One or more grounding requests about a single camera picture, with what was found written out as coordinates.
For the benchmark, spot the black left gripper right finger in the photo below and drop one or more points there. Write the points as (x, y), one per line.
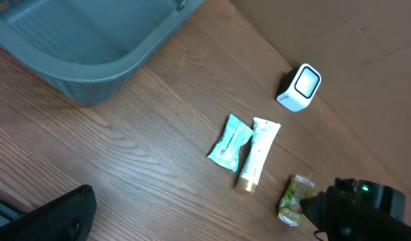
(343, 219)

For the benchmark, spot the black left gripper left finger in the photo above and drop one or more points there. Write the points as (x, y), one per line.
(68, 217)

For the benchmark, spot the green tea carton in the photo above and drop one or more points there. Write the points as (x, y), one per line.
(289, 208)

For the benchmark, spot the white cosmetic tube gold cap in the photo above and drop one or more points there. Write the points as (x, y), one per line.
(264, 132)

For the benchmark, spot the teal snack packet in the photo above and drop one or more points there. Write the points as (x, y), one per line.
(226, 151)

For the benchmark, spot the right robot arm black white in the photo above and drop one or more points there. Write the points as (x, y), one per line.
(382, 198)

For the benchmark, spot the white barcode scanner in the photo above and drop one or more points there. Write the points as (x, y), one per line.
(298, 87)

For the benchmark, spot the grey plastic mesh basket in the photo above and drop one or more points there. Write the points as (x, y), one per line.
(88, 49)

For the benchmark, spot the black mounting rail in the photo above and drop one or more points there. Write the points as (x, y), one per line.
(8, 213)

